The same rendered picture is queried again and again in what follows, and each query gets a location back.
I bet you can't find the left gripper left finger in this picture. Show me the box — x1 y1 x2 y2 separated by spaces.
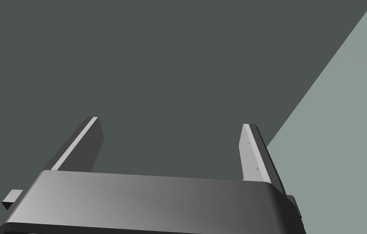
43 116 105 173

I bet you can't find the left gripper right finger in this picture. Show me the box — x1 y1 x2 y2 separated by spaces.
239 123 287 196

